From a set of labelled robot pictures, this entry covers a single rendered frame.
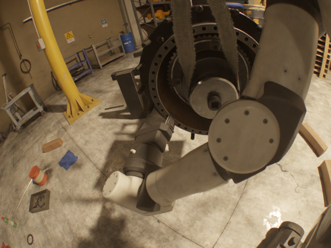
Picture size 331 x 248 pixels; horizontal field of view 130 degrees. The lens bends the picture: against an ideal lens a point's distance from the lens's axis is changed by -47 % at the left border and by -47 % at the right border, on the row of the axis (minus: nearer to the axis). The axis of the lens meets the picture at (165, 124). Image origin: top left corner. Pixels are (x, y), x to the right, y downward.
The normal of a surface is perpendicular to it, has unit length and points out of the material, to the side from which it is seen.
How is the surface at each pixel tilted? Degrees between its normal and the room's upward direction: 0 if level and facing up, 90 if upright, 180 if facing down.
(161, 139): 70
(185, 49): 94
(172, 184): 47
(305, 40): 58
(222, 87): 90
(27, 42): 90
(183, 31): 93
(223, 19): 101
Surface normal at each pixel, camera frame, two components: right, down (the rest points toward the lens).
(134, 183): 0.73, -0.40
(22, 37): 0.78, 0.28
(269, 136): -0.39, 0.18
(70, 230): -0.19, -0.74
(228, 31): -0.56, 0.71
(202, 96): -0.18, 0.67
